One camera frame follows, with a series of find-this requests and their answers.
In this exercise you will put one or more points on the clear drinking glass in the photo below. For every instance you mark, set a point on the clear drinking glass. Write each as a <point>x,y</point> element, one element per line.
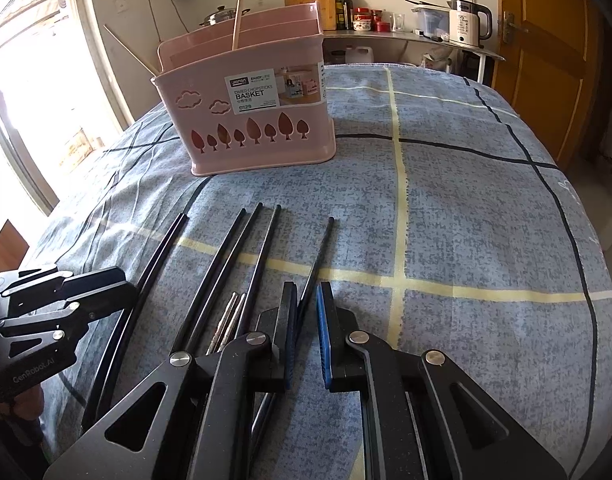
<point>398,22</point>

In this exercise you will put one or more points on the blue checked bed sheet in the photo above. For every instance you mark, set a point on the blue checked bed sheet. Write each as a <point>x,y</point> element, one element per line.
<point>460,210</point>

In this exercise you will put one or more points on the white plastic jug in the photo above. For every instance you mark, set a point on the white plastic jug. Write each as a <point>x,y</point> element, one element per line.
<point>359,55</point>

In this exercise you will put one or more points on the long wooden chopstick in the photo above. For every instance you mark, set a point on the long wooden chopstick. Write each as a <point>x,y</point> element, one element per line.
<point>240,10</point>

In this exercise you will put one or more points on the wooden door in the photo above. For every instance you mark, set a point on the wooden door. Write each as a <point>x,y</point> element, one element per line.
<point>540,50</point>

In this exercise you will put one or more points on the dark glass bottle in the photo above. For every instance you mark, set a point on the dark glass bottle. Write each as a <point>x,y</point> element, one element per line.
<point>348,12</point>
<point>339,12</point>

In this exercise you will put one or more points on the white floral bowl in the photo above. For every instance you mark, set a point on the white floral bowl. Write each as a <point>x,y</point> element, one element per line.
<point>363,25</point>

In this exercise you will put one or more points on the thin wooden chopstick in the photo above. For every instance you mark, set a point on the thin wooden chopstick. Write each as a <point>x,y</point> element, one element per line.
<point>131,50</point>
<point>153,66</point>

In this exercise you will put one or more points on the white electric kettle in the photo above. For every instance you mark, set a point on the white electric kettle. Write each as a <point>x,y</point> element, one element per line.
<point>465,22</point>

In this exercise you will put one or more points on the person's left hand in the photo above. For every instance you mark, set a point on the person's left hand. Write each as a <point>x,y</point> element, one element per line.
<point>28,407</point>

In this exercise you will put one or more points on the metal chopstick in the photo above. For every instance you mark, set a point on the metal chopstick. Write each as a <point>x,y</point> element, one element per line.
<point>233,322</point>
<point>223,322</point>

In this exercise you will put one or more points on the wooden cutting board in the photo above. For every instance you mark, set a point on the wooden cutting board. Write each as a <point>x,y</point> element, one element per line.
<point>311,0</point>

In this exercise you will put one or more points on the water filter pitcher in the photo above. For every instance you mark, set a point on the water filter pitcher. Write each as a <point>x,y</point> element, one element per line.
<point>430,22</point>

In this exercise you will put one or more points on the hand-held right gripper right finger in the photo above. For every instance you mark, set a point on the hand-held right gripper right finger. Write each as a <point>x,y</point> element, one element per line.
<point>326,345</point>

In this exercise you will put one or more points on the window frame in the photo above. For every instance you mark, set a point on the window frame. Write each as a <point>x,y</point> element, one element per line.
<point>93,45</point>

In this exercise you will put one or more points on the steel counter shelf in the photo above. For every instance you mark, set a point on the steel counter shelf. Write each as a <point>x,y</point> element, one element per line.
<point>410,37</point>

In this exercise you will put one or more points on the pink plastic chopstick basket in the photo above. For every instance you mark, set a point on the pink plastic chopstick basket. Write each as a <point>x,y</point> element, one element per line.
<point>256,110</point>

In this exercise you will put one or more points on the red lid jar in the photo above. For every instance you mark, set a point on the red lid jar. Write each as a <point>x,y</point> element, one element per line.
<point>362,14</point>

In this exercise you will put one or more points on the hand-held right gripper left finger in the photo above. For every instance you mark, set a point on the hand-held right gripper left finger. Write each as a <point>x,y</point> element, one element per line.
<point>288,345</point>

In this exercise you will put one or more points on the steel pot with lid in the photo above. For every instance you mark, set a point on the steel pot with lid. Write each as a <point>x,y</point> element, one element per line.
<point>223,16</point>

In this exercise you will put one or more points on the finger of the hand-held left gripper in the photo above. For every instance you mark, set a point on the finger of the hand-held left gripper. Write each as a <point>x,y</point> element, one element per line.
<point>46,332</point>
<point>103,282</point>

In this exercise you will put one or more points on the small red jar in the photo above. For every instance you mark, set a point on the small red jar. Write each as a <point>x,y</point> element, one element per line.
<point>384,26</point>

